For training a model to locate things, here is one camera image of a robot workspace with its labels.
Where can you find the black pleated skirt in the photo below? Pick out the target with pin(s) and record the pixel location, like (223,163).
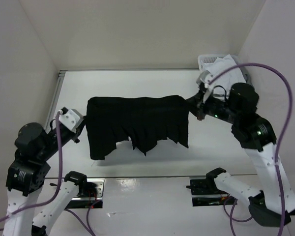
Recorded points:
(144,121)

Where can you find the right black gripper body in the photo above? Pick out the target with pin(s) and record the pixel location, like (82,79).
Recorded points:
(216,106)

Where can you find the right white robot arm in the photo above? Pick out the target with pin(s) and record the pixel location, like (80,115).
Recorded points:
(274,204)

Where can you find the white laundry basket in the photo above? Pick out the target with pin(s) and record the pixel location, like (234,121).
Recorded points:
(206,60)

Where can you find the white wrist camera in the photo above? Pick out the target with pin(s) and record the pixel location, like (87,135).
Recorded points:
(206,82)
(70,118)

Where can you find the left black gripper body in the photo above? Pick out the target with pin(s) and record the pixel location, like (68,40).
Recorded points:
(52,147)

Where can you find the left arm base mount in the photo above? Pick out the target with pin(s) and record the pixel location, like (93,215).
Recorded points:
(91,196)

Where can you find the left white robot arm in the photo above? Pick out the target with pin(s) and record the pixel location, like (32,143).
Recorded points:
(26,176)

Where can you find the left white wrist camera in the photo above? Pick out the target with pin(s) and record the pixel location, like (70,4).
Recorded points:
(70,118)

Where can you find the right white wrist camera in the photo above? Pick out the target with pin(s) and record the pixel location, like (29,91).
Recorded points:
(206,82)

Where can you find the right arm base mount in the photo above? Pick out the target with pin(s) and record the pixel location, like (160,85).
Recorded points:
(203,196)

